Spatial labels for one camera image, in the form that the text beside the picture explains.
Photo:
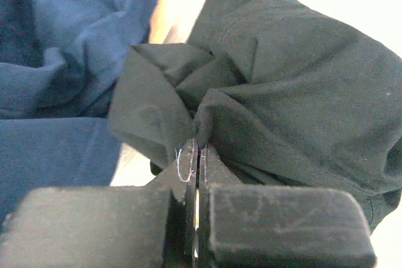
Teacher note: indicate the navy hanging t shirt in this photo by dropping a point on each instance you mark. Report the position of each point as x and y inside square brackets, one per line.
[60, 60]

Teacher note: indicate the black printed t shirt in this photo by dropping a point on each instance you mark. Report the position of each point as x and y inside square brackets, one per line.
[285, 94]

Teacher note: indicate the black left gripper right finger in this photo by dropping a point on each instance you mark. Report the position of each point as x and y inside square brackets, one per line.
[244, 225]

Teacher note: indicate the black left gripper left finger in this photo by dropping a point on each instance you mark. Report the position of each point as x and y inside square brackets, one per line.
[126, 226]

